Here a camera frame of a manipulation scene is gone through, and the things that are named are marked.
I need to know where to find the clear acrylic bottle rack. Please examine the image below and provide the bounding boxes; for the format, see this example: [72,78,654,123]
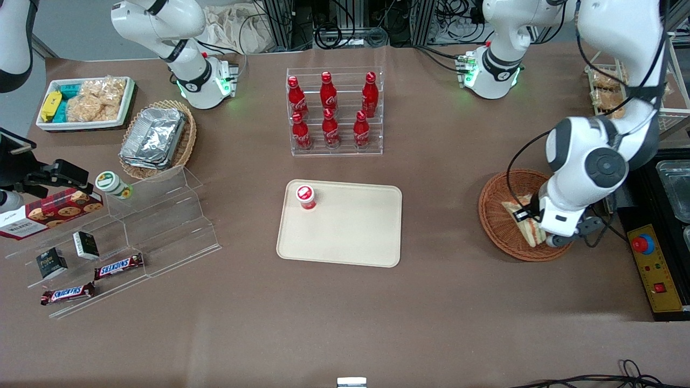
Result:
[286,67,384,157]

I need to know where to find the steel pan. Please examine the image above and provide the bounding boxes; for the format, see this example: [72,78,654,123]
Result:
[655,160,690,224]

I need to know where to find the stacked aluminium foil containers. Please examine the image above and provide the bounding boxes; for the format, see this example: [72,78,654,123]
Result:
[120,108,187,170]

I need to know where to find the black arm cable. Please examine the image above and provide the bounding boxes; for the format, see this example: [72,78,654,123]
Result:
[507,0,669,213]

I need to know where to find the black cable bundle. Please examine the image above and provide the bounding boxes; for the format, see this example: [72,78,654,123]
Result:
[313,22,390,50]

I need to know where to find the Snickers chocolate bar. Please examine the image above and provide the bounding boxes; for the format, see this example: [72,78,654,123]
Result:
[94,253,144,281]
[40,282,96,306]

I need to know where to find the clear bag of chips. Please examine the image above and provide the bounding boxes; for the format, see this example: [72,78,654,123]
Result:
[592,89,629,119]
[592,71,625,90]

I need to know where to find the black floor cables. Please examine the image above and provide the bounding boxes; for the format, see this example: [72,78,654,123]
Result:
[512,359,690,388]

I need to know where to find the white wire rack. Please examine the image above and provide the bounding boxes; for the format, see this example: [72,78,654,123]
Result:
[586,32,690,133]

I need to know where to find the red tartan cookie box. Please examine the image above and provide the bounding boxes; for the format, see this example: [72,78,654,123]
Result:
[0,189,104,241]

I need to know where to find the black machine with yellow panel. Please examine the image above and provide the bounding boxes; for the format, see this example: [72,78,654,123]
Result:
[612,148,690,322]

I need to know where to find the triangular sandwich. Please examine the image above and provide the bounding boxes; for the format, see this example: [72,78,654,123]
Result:
[501,197,545,247]

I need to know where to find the red cola bottle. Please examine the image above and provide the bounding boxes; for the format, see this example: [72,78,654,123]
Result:
[320,72,338,113]
[322,108,341,149]
[353,110,370,150]
[287,76,309,118]
[362,72,379,118]
[292,112,312,150]

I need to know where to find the yellow snack packet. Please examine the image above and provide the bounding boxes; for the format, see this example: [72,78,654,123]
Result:
[40,91,63,122]

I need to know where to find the beige cloth bag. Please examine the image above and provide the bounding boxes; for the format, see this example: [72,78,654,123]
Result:
[202,4,270,54]

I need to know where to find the clear acrylic stepped shelf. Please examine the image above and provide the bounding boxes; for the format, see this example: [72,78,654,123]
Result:
[5,164,222,320]

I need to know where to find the green white yogurt cup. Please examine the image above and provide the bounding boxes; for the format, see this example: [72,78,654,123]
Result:
[95,171,133,200]

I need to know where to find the beige plastic tray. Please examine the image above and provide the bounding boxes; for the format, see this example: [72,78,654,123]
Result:
[276,179,403,268]

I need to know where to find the black power cable with plug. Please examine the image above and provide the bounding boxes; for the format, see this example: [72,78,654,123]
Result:
[588,207,629,248]

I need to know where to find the clear bag of rice crackers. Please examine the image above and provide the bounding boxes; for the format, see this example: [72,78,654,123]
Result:
[81,77,128,106]
[66,94,120,123]

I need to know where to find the white rectangular snack bin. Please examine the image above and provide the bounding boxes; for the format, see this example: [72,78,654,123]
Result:
[36,77,135,132]

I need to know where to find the oval light wicker basket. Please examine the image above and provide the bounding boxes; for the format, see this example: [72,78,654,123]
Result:
[119,100,197,181]

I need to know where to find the small black box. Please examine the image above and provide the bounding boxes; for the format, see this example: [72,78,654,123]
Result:
[73,231,100,261]
[36,247,68,280]

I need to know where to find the small red white cup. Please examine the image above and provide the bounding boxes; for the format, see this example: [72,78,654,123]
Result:
[295,184,317,211]

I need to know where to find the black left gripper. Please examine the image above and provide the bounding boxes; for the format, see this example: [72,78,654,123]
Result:
[512,206,603,237]

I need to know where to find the aluminium frame post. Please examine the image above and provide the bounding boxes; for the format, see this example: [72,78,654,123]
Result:
[264,0,294,49]
[414,0,438,47]

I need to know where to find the round brown wicker basket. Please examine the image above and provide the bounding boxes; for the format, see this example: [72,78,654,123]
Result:
[478,169,575,262]

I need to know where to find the white power strip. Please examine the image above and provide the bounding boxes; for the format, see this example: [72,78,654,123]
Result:
[431,16,486,44]

